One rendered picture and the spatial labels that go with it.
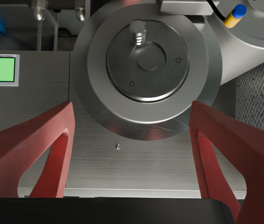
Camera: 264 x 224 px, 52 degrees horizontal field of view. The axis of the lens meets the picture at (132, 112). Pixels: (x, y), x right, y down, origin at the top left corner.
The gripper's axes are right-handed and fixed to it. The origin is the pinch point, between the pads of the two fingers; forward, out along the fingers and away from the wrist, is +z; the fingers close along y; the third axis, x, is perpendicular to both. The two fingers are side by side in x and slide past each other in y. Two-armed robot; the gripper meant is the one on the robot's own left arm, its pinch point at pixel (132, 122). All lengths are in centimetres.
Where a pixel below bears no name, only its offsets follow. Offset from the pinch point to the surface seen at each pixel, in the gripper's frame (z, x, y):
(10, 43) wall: 348, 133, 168
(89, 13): 18.2, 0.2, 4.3
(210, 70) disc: 13.9, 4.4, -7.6
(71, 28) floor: 336, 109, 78
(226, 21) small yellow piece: 10.6, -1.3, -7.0
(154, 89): 11.0, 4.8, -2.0
